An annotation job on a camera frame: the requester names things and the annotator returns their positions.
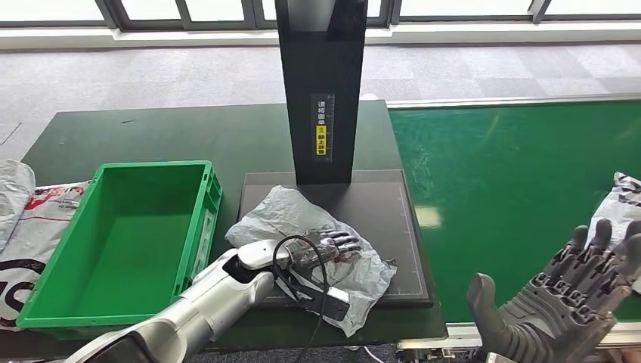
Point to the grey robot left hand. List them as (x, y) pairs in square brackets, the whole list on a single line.
[(320, 248)]

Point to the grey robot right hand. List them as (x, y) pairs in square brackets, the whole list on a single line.
[(551, 310)]

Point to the plain grey mailer parcel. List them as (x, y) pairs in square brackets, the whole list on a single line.
[(280, 215)]

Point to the white mailer black red print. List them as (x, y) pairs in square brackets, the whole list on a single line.
[(623, 200)]

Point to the green conveyor belt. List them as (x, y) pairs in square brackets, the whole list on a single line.
[(501, 175)]

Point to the yellow black column label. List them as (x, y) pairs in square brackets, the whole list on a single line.
[(321, 140)]

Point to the black scanner column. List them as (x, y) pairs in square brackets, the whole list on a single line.
[(300, 100)]

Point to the green plastic crate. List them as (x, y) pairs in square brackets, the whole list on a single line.
[(130, 250)]

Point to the white window sill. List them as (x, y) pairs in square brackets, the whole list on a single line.
[(150, 37)]

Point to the large white printed bag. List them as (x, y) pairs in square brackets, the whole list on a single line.
[(35, 235)]

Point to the grey plastic bag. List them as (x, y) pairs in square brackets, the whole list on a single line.
[(12, 190)]

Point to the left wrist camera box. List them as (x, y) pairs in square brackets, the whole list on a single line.
[(320, 300)]

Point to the black scanner base plate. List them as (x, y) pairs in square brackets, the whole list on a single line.
[(380, 225)]

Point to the aluminium conveyor side rail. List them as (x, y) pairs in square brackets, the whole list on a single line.
[(501, 101)]

